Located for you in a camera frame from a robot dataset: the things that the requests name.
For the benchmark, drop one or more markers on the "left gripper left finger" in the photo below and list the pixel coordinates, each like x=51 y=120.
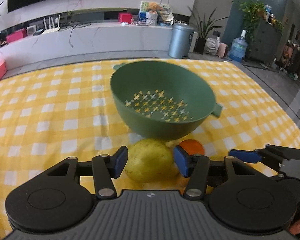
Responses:
x=65 y=194

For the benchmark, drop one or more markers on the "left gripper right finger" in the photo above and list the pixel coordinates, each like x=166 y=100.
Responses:
x=237 y=195

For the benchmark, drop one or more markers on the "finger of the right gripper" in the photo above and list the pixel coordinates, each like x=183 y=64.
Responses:
x=245 y=156
x=282 y=152

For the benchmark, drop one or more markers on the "orange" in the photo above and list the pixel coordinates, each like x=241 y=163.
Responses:
x=192 y=147

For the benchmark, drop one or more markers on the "yellow-green pear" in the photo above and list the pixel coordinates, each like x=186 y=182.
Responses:
x=150 y=161

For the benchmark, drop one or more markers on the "yellow checkered tablecloth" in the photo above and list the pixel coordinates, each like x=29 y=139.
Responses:
x=48 y=115

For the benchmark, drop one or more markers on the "dark grey drawer cabinet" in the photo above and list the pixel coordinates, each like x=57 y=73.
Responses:
x=266 y=41

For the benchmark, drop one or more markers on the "pink bag on floor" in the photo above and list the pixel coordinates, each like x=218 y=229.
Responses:
x=222 y=50

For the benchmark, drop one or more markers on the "green colander bowl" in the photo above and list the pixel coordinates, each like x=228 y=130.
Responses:
x=161 y=100

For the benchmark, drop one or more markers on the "blue water jug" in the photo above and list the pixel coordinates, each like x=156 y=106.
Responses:
x=238 y=47

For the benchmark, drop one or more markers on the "white plastic bag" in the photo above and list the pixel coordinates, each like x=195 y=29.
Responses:
x=211 y=46

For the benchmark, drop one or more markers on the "potted snake plant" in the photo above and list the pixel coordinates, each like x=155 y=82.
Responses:
x=204 y=26

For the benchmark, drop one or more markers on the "grey metal trash can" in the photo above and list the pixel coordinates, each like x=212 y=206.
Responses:
x=181 y=40

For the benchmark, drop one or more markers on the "trailing green ivy plant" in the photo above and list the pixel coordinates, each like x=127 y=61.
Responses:
x=253 y=13

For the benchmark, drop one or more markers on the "white marble TV console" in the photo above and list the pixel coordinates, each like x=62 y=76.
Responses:
x=85 y=39

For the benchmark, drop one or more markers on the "pink box on console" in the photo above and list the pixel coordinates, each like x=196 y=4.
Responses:
x=17 y=35

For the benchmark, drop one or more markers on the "white wifi router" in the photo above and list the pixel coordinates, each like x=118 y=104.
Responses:
x=53 y=24

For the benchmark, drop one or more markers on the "teddy bear gift bag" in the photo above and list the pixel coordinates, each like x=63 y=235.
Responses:
x=153 y=13

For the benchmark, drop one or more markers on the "red box on console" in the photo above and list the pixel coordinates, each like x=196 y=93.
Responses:
x=124 y=17

